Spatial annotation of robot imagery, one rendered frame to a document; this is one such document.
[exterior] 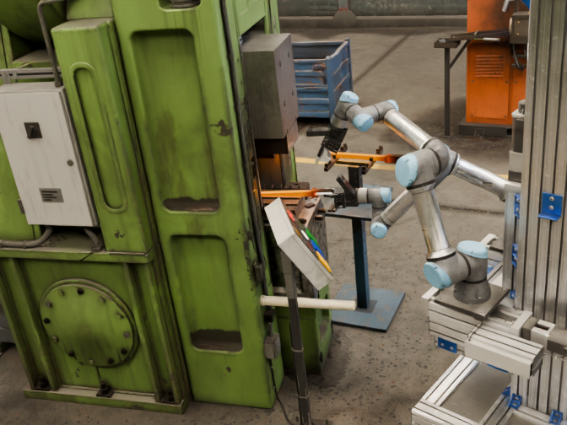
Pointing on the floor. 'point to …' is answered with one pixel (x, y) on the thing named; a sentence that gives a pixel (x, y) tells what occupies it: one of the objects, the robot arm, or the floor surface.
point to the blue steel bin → (321, 75)
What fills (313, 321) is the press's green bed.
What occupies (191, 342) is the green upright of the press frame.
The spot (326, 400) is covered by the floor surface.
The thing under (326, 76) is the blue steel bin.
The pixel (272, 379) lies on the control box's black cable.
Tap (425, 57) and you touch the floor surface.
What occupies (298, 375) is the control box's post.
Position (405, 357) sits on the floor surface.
